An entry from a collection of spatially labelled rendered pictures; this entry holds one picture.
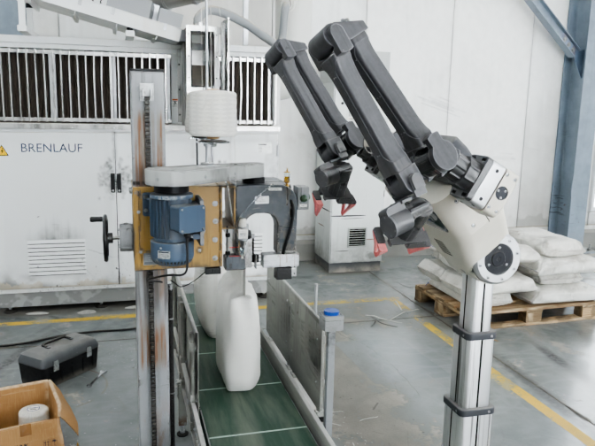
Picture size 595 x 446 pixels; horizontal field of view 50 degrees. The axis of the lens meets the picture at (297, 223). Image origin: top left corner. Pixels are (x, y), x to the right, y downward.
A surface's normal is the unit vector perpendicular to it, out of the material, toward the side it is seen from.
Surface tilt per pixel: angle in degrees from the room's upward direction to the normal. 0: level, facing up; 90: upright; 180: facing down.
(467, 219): 90
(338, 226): 90
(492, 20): 90
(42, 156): 90
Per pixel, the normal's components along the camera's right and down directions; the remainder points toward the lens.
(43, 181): 0.26, 0.18
